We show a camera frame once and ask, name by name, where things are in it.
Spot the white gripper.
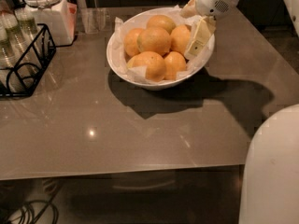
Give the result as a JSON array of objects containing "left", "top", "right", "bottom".
[{"left": 180, "top": 0, "right": 238, "bottom": 60}]

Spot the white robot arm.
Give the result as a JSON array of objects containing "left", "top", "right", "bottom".
[{"left": 180, "top": 0, "right": 299, "bottom": 224}]

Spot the white ceramic bowl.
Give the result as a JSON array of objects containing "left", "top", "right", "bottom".
[{"left": 106, "top": 7, "right": 216, "bottom": 91}]

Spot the white paper bowl liner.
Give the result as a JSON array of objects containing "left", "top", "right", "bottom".
[{"left": 111, "top": 5, "right": 209, "bottom": 85}]

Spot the clear acrylic holder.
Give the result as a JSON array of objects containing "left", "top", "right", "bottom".
[{"left": 80, "top": 7, "right": 111, "bottom": 34}]

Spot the white ceramic lidded jar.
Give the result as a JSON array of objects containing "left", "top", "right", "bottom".
[{"left": 24, "top": 0, "right": 75, "bottom": 46}]

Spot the clear plastic cup stack right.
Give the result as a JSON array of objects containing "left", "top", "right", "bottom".
[{"left": 15, "top": 8, "right": 42, "bottom": 55}]

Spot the clear plastic cup stack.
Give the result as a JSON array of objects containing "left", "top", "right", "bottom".
[
  {"left": 1, "top": 13, "right": 38, "bottom": 74},
  {"left": 0, "top": 26, "right": 25, "bottom": 93},
  {"left": 15, "top": 8, "right": 42, "bottom": 55}
]

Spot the clear plastic cup stack middle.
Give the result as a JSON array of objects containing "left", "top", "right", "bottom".
[{"left": 1, "top": 13, "right": 38, "bottom": 74}]

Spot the clear plastic cup stack left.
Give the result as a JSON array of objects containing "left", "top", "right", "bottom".
[{"left": 0, "top": 26, "right": 25, "bottom": 93}]

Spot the black wire cup rack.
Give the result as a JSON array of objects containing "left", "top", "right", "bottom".
[{"left": 0, "top": 22, "right": 58, "bottom": 98}]

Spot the black cable under table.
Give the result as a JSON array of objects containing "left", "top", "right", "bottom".
[{"left": 0, "top": 179, "right": 64, "bottom": 224}]

